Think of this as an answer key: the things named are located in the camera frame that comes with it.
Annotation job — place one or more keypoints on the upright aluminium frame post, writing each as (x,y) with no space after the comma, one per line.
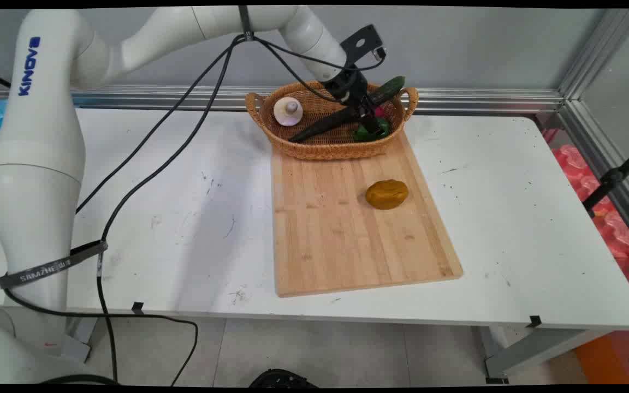
(601,52)

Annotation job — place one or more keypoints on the white toy mushroom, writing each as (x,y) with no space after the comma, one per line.
(288,111)

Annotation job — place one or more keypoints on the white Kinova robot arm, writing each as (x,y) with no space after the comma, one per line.
(36,164)

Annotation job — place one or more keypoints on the black table edge clip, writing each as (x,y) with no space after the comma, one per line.
(534,321)
(137,308)

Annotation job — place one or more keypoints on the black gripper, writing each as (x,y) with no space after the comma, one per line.
(346,86)

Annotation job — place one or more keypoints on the brown toy potato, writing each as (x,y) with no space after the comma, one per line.
(386,194)

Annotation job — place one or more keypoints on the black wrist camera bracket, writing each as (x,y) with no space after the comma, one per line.
(362,41)

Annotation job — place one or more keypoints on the red bubble mat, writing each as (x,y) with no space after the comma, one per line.
(612,229)

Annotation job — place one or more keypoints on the orange floor mat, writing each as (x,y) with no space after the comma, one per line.
(604,357)

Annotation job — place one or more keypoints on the horizontal aluminium frame rail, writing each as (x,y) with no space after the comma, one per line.
(484,100)

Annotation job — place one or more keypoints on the black round floor object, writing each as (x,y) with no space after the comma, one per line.
(282,378)

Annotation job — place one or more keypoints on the pink toy vegetable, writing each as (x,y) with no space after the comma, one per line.
(379,112)

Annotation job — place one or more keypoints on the woven wicker basket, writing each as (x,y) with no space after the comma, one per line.
(325,143)

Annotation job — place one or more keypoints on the green toy pepper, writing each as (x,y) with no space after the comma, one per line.
(383,129)

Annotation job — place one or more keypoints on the bamboo cutting board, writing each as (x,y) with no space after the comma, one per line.
(347,229)

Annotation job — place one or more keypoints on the grey metal table leg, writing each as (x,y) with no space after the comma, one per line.
(538,349)

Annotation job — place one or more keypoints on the dark green toy cucumber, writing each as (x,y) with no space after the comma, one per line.
(320,126)

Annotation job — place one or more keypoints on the slanted aluminium frame rail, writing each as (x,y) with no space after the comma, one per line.
(604,158)

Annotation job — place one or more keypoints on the black tripod stand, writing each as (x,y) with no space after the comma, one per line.
(612,177)

